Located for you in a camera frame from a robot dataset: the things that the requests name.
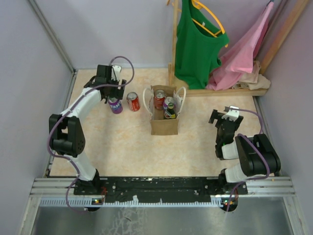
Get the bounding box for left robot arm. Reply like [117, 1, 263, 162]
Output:
[48, 65, 127, 195]

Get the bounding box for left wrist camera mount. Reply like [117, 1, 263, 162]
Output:
[112, 65, 122, 82]

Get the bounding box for brown canvas bag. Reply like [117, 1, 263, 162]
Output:
[142, 85, 186, 136]

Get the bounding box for red cola can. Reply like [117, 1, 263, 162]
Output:
[154, 90, 166, 110]
[127, 92, 140, 112]

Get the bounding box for green glass bottle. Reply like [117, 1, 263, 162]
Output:
[164, 102, 177, 119]

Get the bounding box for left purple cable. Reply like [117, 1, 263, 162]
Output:
[46, 56, 135, 213]

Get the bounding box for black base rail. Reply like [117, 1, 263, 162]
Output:
[73, 176, 248, 204]

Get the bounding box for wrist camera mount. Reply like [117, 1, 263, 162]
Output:
[112, 65, 122, 82]
[222, 106, 240, 121]

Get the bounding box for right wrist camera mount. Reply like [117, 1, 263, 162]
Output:
[222, 106, 240, 121]

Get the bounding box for purple cable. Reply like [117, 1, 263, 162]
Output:
[224, 109, 271, 212]
[46, 56, 135, 213]

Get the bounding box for purple Fanta can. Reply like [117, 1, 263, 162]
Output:
[163, 96, 175, 110]
[108, 97, 123, 114]

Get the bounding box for yellow clothes hanger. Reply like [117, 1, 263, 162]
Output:
[167, 0, 229, 48]

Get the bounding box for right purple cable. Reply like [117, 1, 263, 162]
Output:
[224, 109, 271, 212]

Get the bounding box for wooden clothes rack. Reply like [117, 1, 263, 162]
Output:
[167, 0, 308, 96]

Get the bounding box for beige crumpled cloth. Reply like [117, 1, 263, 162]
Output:
[231, 61, 271, 90]

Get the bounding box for aluminium frame rail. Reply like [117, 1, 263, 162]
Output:
[30, 177, 295, 212]

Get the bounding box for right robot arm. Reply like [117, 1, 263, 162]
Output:
[208, 106, 281, 194]

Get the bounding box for pink garment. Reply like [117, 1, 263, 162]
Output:
[206, 1, 274, 91]

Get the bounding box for green tank top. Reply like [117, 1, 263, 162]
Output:
[174, 0, 230, 90]

